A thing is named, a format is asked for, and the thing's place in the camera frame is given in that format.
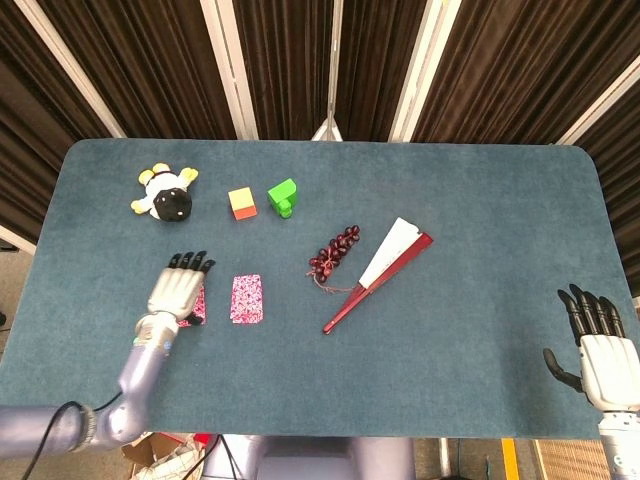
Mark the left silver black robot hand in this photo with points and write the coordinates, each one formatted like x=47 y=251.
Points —
x=175 y=292

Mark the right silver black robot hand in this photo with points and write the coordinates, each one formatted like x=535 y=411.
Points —
x=607 y=365

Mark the pink floral card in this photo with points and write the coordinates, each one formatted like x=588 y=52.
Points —
x=201 y=305
x=246 y=299

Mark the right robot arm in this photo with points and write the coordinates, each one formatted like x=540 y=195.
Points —
x=620 y=445

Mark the left purple robot arm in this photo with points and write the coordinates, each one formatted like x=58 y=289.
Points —
x=142 y=370

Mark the black white yellow plush toy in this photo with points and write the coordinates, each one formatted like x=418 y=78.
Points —
x=170 y=202

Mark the orange and yellow cube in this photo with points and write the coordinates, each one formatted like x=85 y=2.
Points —
x=243 y=205

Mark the green toy building block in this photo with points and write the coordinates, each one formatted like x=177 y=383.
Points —
x=281 y=192

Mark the cardboard box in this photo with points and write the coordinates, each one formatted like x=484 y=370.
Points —
x=150 y=452

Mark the dark red grape bunch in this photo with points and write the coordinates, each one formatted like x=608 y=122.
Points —
x=332 y=252

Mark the brown curtain panel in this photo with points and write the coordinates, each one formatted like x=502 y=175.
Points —
x=525 y=60
x=285 y=65
x=620 y=190
x=140 y=65
x=30 y=125
x=375 y=65

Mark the teal felt table cover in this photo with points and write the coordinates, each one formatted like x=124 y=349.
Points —
x=400 y=380

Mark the purple robot torso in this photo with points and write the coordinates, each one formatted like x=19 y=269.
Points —
x=310 y=460

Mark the red folding fan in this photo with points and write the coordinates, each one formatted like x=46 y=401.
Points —
x=395 y=250

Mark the white wide frame post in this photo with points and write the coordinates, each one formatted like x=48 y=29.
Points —
x=227 y=70
x=420 y=70

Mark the white slanted frame post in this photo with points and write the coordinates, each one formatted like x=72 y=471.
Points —
x=70 y=70
x=600 y=107

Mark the white thin frame post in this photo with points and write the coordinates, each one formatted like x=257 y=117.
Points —
x=334 y=65

